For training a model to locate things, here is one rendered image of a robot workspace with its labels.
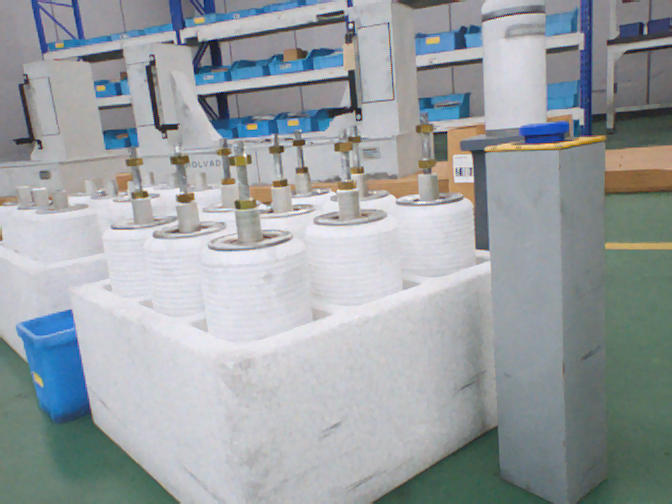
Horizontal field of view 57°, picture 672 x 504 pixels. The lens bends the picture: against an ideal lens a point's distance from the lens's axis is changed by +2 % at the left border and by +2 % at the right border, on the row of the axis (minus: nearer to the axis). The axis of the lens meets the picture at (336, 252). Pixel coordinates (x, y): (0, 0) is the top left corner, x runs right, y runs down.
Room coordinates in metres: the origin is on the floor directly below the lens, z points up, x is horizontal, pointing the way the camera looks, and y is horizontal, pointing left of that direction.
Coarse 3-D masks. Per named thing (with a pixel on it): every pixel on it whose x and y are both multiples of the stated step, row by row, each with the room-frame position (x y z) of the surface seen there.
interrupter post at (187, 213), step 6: (180, 204) 0.62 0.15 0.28; (186, 204) 0.62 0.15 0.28; (192, 204) 0.63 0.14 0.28; (180, 210) 0.62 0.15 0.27; (186, 210) 0.62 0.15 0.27; (192, 210) 0.62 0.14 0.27; (180, 216) 0.62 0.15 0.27; (186, 216) 0.62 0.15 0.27; (192, 216) 0.62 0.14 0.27; (198, 216) 0.63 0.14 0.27; (180, 222) 0.62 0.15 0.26; (186, 222) 0.62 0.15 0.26; (192, 222) 0.62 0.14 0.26; (198, 222) 0.63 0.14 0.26; (180, 228) 0.62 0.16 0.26; (186, 228) 0.62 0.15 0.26; (192, 228) 0.62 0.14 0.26; (198, 228) 0.63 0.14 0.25
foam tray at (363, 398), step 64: (128, 320) 0.59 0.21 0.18; (192, 320) 0.55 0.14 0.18; (320, 320) 0.51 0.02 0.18; (384, 320) 0.53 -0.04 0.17; (448, 320) 0.59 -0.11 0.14; (128, 384) 0.61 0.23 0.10; (192, 384) 0.49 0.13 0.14; (256, 384) 0.45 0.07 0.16; (320, 384) 0.48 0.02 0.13; (384, 384) 0.53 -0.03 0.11; (448, 384) 0.58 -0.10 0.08; (128, 448) 0.64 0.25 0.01; (192, 448) 0.50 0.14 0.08; (256, 448) 0.44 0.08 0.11; (320, 448) 0.48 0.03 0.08; (384, 448) 0.52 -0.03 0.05; (448, 448) 0.58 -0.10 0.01
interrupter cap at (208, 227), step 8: (176, 224) 0.66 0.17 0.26; (200, 224) 0.66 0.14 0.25; (208, 224) 0.65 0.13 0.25; (216, 224) 0.64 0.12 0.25; (224, 224) 0.63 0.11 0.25; (152, 232) 0.62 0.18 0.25; (160, 232) 0.63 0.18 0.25; (168, 232) 0.63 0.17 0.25; (176, 232) 0.64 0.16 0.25; (192, 232) 0.60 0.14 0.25; (200, 232) 0.60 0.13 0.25; (208, 232) 0.60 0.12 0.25
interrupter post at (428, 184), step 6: (432, 174) 0.68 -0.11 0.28; (420, 180) 0.68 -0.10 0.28; (426, 180) 0.68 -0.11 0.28; (432, 180) 0.68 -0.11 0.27; (420, 186) 0.68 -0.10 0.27; (426, 186) 0.68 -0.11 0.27; (432, 186) 0.68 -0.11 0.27; (438, 186) 0.68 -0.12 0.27; (420, 192) 0.68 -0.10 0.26; (426, 192) 0.68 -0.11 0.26; (432, 192) 0.68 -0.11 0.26; (438, 192) 0.68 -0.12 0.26; (420, 198) 0.68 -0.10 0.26; (426, 198) 0.68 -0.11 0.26; (432, 198) 0.68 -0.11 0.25; (438, 198) 0.68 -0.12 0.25
